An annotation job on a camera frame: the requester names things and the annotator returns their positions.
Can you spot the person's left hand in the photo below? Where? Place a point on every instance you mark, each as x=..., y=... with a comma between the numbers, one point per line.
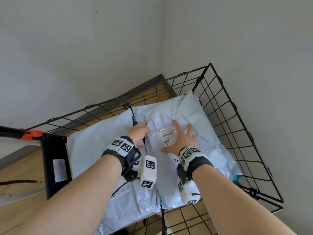
x=138, y=132

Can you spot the person's right forearm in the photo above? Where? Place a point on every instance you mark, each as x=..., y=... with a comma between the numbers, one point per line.
x=239, y=208

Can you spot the white wrist camera with markers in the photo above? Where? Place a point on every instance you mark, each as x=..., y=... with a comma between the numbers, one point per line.
x=188, y=193
x=148, y=171

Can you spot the person's right hand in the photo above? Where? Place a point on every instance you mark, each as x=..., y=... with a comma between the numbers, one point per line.
x=182, y=141

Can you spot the person's left forearm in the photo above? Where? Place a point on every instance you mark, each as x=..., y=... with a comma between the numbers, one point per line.
x=68, y=200

